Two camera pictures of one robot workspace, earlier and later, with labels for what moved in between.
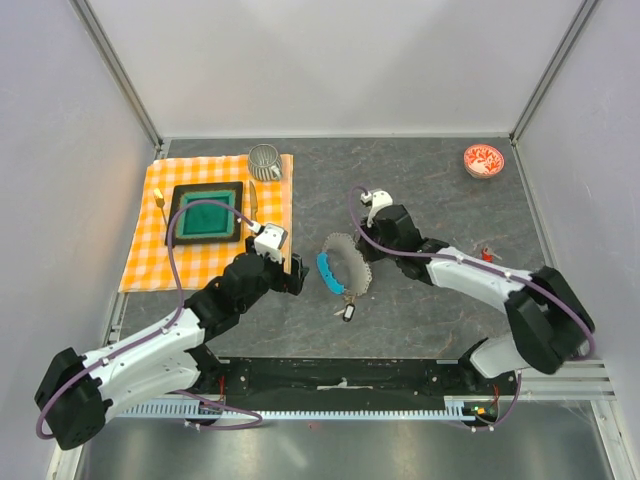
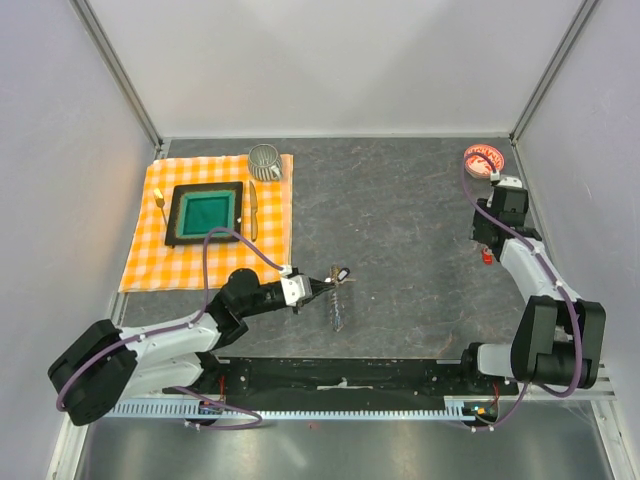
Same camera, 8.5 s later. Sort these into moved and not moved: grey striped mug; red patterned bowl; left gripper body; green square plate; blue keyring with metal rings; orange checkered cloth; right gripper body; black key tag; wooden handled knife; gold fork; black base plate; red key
Moved: black key tag; right gripper body; left gripper body; blue keyring with metal rings
Not moved: orange checkered cloth; grey striped mug; red key; black base plate; green square plate; gold fork; wooden handled knife; red patterned bowl
